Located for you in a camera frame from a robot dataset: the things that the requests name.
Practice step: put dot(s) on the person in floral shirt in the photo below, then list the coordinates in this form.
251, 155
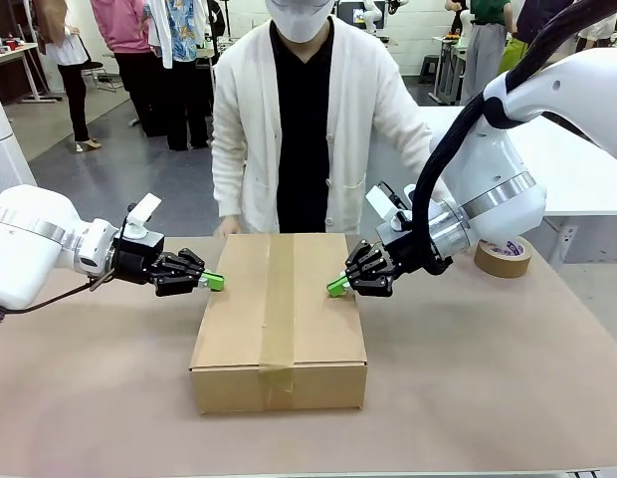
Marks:
181, 74

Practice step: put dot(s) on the grey stool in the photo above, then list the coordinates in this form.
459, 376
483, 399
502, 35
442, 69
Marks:
430, 70

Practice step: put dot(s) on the person in pink shirt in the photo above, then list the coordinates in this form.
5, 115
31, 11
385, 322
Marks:
129, 60

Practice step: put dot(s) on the white face mask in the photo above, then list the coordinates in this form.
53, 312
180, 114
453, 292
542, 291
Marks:
301, 20

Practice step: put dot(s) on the brown cardboard box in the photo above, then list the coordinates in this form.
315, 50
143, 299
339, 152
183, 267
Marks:
229, 309

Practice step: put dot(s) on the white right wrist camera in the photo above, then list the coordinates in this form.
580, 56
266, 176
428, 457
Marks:
383, 201

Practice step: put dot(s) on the person in white cardigan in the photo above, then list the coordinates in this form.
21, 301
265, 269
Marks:
239, 99

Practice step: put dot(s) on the person in dark shirt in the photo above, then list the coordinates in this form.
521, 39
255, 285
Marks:
542, 20

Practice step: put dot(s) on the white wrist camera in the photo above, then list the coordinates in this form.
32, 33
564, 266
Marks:
383, 201
144, 211

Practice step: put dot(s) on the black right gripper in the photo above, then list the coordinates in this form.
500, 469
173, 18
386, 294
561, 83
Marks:
410, 256

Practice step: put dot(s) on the person's left forearm white sleeve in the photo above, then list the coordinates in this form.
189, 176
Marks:
408, 139

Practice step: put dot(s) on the wooden desk with red items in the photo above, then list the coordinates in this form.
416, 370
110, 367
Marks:
10, 55

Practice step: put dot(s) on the person's right forearm white sleeve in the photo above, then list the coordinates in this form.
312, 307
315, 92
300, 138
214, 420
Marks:
226, 189

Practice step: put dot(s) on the brown tape strip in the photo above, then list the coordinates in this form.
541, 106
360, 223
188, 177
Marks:
277, 318

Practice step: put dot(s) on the person with brown bag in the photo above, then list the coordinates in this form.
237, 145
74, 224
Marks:
72, 74

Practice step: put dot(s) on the brown packing tape roll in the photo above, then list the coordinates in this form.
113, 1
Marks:
502, 261

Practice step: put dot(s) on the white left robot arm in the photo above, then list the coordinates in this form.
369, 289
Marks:
30, 249

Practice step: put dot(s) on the person in green shirt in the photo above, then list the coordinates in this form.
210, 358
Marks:
482, 50

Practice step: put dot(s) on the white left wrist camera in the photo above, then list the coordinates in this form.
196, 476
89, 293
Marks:
144, 211

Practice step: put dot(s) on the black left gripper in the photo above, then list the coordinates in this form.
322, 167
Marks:
139, 259

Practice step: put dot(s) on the white side table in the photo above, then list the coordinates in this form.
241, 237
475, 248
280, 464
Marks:
577, 169

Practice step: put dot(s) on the computer monitor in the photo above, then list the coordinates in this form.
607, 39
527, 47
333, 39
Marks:
358, 12

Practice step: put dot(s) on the person's right hand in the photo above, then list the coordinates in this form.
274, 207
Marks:
229, 226

